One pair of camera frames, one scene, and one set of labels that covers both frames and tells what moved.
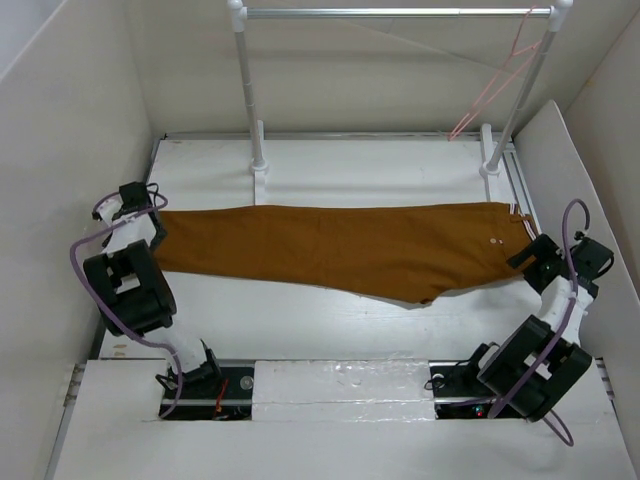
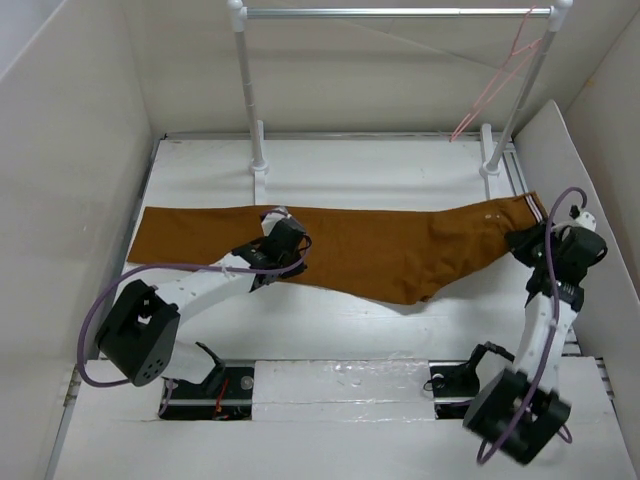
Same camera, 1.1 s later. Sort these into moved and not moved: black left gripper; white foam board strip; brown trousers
Moved: black left gripper
Not moved: white foam board strip; brown trousers
